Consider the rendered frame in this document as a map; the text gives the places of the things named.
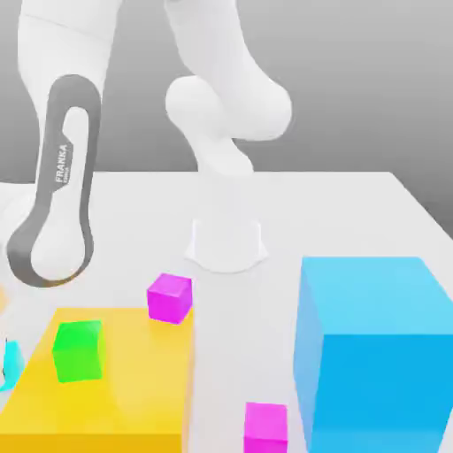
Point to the large yellow box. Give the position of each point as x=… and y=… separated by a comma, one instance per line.
x=134, y=382

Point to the large blue box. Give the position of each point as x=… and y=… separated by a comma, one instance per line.
x=375, y=354

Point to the small magenta cube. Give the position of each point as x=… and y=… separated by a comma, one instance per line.
x=265, y=428
x=170, y=300

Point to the small green cube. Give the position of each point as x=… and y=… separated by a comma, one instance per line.
x=78, y=354

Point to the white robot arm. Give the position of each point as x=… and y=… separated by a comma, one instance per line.
x=226, y=106

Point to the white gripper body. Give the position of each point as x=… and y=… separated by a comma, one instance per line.
x=2, y=357

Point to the small cyan cube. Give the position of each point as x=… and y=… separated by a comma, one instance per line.
x=14, y=364

